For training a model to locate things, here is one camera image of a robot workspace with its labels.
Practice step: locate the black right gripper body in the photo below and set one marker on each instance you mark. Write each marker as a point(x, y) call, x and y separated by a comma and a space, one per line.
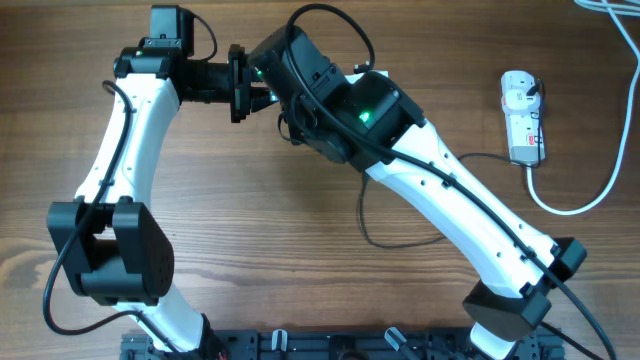
point(294, 111)

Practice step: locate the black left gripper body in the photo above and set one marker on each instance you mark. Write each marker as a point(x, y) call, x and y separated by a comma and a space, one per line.
point(228, 83)

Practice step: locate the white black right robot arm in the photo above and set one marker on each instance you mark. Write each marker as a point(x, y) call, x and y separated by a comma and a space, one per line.
point(368, 122)

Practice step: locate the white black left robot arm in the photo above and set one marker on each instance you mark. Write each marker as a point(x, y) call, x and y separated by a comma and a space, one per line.
point(109, 246)

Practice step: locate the white USB charger plug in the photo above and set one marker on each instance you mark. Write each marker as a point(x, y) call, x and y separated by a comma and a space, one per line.
point(519, 101)

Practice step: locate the white power strip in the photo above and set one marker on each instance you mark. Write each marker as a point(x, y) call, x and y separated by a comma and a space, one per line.
point(524, 132)

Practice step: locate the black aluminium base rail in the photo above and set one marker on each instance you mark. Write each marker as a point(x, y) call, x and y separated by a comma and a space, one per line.
point(436, 343)

